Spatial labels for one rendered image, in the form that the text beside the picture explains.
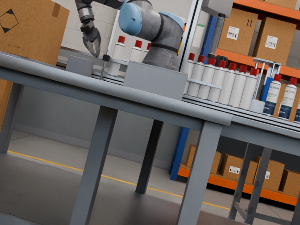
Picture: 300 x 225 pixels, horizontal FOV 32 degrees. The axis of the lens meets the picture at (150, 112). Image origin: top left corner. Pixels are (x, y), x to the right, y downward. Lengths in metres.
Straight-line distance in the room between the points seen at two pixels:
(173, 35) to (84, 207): 0.76
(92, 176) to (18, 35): 0.71
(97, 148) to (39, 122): 5.09
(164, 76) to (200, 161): 0.43
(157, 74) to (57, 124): 5.11
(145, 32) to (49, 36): 0.52
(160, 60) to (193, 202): 0.62
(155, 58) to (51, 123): 5.07
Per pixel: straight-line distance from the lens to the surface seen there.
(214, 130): 1.74
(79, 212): 2.09
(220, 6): 2.55
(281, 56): 6.41
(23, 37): 2.35
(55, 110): 7.08
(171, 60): 2.13
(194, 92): 2.58
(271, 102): 2.58
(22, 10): 2.38
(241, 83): 2.58
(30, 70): 1.76
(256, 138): 1.99
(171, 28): 2.13
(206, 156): 1.75
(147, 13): 2.09
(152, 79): 2.03
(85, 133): 7.03
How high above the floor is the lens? 0.80
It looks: 1 degrees down
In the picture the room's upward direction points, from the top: 15 degrees clockwise
